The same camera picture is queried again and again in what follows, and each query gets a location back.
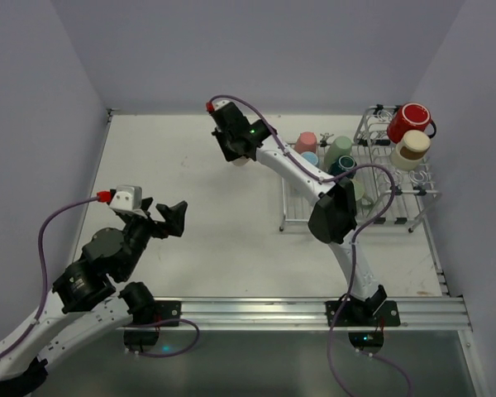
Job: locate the cream brown mug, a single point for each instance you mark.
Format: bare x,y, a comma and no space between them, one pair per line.
407,155

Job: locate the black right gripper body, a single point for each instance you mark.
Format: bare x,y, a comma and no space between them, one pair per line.
224,145

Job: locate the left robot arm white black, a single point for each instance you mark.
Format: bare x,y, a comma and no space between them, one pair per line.
95,295

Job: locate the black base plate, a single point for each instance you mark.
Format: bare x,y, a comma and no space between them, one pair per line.
167,312
343,314

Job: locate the pink cup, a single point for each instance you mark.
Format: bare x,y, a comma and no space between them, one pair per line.
306,142

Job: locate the light green cup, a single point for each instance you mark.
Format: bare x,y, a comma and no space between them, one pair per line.
342,145

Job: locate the light blue mug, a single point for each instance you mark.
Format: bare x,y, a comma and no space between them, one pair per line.
311,157

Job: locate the pale green mug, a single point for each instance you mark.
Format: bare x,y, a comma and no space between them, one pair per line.
363,201

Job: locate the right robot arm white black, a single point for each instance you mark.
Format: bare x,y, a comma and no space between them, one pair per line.
333,217

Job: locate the dark teal mug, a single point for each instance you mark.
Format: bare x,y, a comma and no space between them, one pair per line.
344,164

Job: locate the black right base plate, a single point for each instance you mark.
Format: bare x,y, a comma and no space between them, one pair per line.
343,314

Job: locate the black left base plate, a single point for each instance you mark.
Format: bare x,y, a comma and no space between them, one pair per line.
167,312

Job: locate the aluminium rail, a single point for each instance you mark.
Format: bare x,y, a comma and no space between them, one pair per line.
309,314

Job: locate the red mug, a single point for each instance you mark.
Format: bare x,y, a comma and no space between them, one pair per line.
410,116

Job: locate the metal wire dish rack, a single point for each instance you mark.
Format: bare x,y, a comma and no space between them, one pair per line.
402,198

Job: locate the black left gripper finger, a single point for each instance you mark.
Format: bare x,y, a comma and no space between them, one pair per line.
174,218
145,205

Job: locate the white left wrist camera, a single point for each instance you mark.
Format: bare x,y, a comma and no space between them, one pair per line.
127,199

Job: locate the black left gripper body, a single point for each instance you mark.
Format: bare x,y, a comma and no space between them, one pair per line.
154,219

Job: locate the beige tall cup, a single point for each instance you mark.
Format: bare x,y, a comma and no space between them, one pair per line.
241,161

